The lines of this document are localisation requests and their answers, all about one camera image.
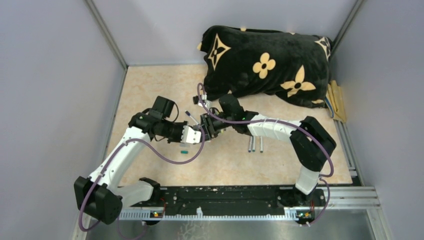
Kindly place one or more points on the black floral plush blanket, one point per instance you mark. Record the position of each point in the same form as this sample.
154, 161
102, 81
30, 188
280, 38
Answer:
243, 62

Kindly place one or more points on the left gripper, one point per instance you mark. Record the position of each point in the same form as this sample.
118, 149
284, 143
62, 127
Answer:
178, 132

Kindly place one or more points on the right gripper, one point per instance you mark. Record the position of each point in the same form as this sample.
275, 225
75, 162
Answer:
207, 125

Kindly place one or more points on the green capped white marker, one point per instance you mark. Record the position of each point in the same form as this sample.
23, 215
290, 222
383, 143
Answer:
253, 144

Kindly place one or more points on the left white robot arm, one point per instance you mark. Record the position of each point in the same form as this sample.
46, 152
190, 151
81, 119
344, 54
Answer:
100, 196

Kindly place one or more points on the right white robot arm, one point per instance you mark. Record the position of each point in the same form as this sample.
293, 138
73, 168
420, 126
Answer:
312, 144

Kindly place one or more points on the yellow cloth bundle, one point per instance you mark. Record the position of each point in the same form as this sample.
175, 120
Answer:
335, 102

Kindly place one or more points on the barcode white blue pen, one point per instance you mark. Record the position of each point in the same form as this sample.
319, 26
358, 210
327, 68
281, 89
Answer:
250, 144

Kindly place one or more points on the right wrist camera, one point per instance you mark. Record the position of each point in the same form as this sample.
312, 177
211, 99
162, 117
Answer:
202, 100

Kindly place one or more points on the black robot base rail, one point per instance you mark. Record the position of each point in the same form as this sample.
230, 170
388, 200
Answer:
232, 200

